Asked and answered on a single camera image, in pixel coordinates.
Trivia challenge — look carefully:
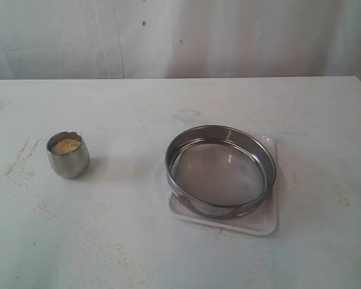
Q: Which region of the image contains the yellow grain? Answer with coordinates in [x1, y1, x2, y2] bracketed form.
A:
[51, 138, 81, 155]

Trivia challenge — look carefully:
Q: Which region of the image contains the stainless steel cup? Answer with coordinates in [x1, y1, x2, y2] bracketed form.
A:
[46, 131, 90, 179]

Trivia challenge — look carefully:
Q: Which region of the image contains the white square plastic tray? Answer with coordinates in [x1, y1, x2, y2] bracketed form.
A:
[169, 133, 277, 235]

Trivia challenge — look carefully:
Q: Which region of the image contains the round stainless steel sieve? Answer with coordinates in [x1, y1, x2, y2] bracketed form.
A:
[165, 125, 277, 219]

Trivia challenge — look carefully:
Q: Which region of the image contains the white backdrop curtain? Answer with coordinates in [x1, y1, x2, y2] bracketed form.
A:
[0, 1, 361, 79]

